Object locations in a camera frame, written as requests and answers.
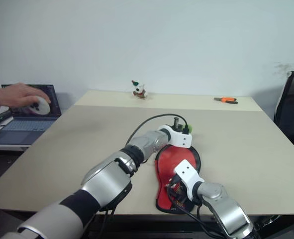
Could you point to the black office chair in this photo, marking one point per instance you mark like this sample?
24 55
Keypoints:
292 107

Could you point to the white round controller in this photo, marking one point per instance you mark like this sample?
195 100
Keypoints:
42 108

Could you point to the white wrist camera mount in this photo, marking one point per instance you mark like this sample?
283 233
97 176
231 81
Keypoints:
180 138
187 173

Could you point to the small white plush toy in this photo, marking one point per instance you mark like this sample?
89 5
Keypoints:
139 90

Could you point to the open blue laptop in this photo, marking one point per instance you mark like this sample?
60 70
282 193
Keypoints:
25 124

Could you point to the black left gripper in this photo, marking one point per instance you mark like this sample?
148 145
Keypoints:
176 124

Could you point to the black and red paddle case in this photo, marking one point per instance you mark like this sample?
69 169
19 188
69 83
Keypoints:
169 161

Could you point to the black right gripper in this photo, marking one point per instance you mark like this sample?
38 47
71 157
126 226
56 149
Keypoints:
177 194

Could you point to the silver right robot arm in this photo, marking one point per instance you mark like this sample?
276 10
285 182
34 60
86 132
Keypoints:
224 206

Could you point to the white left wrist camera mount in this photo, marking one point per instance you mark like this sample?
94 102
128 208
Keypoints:
180 138

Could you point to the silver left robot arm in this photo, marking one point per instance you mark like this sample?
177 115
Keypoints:
107 179

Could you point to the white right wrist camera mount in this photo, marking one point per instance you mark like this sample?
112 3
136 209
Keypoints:
187 173

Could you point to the person's bare hand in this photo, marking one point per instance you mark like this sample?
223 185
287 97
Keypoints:
17 95

